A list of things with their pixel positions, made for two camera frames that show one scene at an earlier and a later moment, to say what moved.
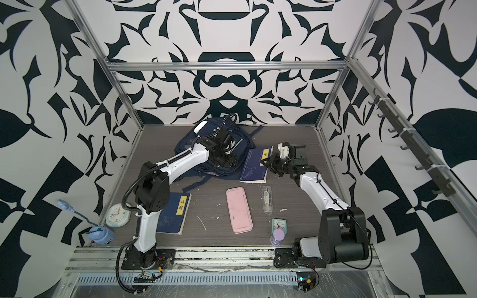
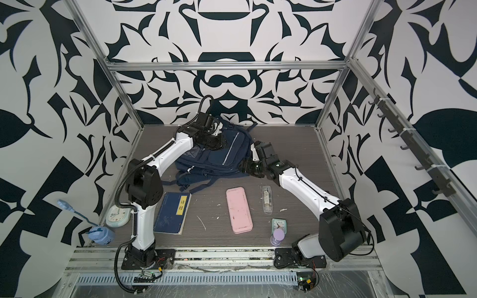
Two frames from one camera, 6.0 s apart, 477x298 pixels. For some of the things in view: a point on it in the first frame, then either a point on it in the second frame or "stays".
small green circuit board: [307, 281] stays
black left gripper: [233, 162] → [220, 143]
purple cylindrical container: [277, 237] stays
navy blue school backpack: [240, 137] stays
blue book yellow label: [172, 218] stays
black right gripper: [273, 159] → [245, 166]
